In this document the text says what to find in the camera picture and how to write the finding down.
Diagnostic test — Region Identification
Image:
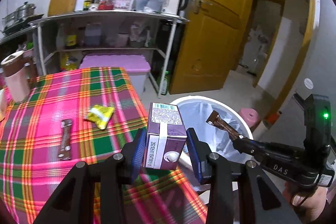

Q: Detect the clear plastic container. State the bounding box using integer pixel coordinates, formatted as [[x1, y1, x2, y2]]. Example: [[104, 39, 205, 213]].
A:
[[133, 0, 164, 14]]

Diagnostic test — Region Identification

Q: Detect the yellow snack packet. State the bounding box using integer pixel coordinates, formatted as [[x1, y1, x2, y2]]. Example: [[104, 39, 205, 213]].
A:
[[84, 105, 114, 130]]

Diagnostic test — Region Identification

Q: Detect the yellow wooden door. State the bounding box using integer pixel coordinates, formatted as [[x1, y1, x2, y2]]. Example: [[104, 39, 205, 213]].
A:
[[169, 0, 252, 94]]

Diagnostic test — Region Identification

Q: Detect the metal shelf counter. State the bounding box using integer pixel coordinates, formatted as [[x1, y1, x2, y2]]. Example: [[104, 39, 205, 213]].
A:
[[0, 9, 190, 97]]

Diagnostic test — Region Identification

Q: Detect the steel pot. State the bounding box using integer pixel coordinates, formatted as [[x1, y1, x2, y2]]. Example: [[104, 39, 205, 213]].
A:
[[16, 2, 36, 20]]

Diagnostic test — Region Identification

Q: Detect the white electric kettle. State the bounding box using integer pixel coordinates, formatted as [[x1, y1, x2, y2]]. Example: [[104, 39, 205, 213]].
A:
[[161, 0, 189, 15]]

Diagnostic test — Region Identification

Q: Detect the pink brown pitcher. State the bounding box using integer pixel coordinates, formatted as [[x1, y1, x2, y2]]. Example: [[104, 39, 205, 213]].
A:
[[1, 50, 37, 102]]

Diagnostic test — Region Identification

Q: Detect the green bottle on floor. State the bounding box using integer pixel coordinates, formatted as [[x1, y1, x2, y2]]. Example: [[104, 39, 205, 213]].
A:
[[160, 71, 169, 96]]

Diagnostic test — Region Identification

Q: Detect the pink lid storage box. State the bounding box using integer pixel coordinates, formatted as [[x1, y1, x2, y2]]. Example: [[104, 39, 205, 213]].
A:
[[79, 53, 152, 94]]

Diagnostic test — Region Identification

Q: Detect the person right hand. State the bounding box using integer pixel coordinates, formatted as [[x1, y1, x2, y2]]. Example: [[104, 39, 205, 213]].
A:
[[282, 181, 327, 223]]

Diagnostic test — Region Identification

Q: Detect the purple milk carton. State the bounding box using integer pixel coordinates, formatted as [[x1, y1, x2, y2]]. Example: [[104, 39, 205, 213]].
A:
[[143, 102, 187, 170]]

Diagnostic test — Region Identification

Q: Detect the brown coffee sachet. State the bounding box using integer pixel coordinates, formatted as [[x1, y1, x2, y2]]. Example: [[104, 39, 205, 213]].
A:
[[206, 110, 244, 141], [58, 119, 72, 160]]

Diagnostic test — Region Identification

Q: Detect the plaid tablecloth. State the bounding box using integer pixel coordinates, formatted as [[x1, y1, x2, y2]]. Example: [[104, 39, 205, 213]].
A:
[[1, 67, 207, 223]]

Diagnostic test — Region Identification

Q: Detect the tissue pack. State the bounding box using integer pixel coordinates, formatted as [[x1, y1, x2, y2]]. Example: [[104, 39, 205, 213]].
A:
[[0, 89, 7, 121]]

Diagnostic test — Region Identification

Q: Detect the white trash bin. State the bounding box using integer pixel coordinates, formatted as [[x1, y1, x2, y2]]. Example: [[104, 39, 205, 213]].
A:
[[169, 95, 255, 192]]

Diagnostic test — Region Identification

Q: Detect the pink plastic stool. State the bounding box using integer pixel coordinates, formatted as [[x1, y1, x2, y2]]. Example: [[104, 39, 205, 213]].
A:
[[238, 108, 260, 132]]

